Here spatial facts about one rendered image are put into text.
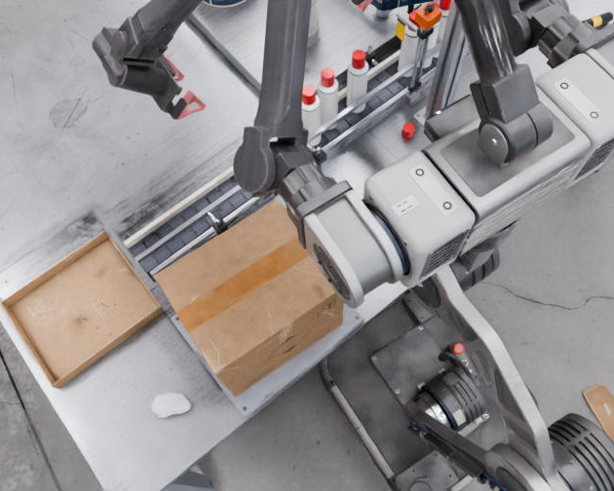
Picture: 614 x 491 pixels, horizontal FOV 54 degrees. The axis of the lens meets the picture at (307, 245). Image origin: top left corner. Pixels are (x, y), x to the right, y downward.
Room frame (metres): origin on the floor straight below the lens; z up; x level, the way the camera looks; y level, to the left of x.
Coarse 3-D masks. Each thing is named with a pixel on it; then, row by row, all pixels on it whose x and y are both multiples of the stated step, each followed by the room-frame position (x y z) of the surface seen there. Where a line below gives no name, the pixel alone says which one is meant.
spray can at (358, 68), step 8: (352, 56) 0.98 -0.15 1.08; (360, 56) 0.97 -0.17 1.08; (352, 64) 0.97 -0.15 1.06; (360, 64) 0.96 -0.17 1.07; (352, 72) 0.96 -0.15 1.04; (360, 72) 0.96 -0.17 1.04; (352, 80) 0.96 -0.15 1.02; (360, 80) 0.95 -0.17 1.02; (352, 88) 0.96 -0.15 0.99; (360, 88) 0.95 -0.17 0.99; (352, 96) 0.96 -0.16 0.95; (360, 96) 0.95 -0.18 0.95; (352, 112) 0.96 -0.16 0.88; (360, 112) 0.95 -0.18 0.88
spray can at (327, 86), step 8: (328, 72) 0.93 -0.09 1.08; (320, 80) 0.95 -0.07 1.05; (328, 80) 0.92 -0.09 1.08; (336, 80) 0.94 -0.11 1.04; (320, 88) 0.92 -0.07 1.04; (328, 88) 0.92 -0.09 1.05; (336, 88) 0.92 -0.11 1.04; (320, 96) 0.92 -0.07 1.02; (328, 96) 0.91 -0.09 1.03; (336, 96) 0.92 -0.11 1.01; (320, 104) 0.92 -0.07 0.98; (328, 104) 0.91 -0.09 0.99; (336, 104) 0.92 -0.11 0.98; (328, 112) 0.91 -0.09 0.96; (336, 112) 0.92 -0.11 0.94; (328, 120) 0.91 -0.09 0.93
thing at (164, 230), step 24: (384, 72) 1.08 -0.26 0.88; (384, 96) 1.00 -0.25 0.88; (360, 120) 0.93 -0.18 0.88; (216, 192) 0.76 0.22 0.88; (240, 192) 0.76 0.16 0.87; (192, 216) 0.70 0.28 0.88; (216, 216) 0.69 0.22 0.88; (144, 240) 0.65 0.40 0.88; (192, 240) 0.63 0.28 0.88; (144, 264) 0.58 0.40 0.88
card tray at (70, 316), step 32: (96, 256) 0.63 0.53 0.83; (32, 288) 0.56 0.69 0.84; (64, 288) 0.56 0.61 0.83; (96, 288) 0.55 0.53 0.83; (128, 288) 0.54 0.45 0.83; (32, 320) 0.48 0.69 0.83; (64, 320) 0.47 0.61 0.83; (96, 320) 0.47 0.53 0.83; (128, 320) 0.46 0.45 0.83; (32, 352) 0.39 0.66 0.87; (64, 352) 0.39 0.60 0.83; (96, 352) 0.38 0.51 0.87; (64, 384) 0.32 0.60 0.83
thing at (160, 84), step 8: (160, 64) 0.86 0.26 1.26; (152, 72) 0.81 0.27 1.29; (160, 72) 0.82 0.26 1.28; (168, 72) 0.83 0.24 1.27; (152, 80) 0.80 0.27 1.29; (160, 80) 0.81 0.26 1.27; (168, 80) 0.82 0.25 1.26; (144, 88) 0.78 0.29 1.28; (152, 88) 0.79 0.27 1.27; (160, 88) 0.80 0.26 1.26; (168, 88) 0.80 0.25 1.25; (176, 88) 0.79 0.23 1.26; (152, 96) 0.81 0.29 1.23; (160, 96) 0.80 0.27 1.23; (168, 96) 0.79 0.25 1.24; (160, 104) 0.78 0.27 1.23; (168, 104) 0.77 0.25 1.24
